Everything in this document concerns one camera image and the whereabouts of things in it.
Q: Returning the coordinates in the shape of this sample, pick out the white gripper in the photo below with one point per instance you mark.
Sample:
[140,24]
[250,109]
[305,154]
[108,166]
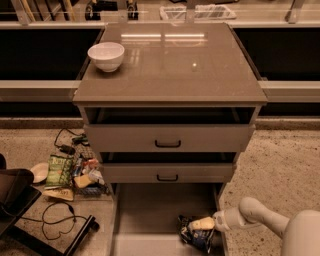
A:
[220,220]

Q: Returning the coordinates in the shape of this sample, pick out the blue chip bag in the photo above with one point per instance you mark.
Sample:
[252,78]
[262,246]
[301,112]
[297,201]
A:
[201,239]

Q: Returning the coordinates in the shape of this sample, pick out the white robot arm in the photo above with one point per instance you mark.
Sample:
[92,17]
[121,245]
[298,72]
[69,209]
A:
[300,234]

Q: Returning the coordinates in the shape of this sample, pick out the open bottom drawer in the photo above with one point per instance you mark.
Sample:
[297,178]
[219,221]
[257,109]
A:
[146,219]

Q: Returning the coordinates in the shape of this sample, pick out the grey drawer cabinet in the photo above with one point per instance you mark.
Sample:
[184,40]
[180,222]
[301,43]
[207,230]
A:
[173,66]

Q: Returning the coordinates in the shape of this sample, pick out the yellow snack bag on floor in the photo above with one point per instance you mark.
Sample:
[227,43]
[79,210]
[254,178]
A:
[63,193]

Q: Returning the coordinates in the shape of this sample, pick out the green chip bag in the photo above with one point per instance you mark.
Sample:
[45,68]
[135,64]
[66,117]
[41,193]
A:
[59,172]

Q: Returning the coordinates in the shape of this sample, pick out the black power adapter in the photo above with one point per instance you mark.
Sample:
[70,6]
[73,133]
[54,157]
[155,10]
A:
[67,149]

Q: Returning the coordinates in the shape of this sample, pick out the white plate on floor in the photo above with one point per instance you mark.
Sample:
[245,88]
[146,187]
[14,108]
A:
[40,172]

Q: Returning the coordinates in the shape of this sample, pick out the white ceramic bowl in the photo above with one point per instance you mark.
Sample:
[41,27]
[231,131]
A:
[107,56]

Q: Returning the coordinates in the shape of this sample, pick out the middle drawer with handle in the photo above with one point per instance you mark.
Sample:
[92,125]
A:
[168,167]

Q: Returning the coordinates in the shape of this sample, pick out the drawer with handle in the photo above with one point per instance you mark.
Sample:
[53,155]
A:
[168,167]
[222,129]

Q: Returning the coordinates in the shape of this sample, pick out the wire basket of snacks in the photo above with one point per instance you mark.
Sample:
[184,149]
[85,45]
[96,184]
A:
[86,174]

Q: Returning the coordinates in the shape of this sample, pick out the top drawer with handle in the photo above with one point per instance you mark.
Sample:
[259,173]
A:
[222,129]

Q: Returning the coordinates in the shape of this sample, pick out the white wire tray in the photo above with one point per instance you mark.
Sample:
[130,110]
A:
[201,12]

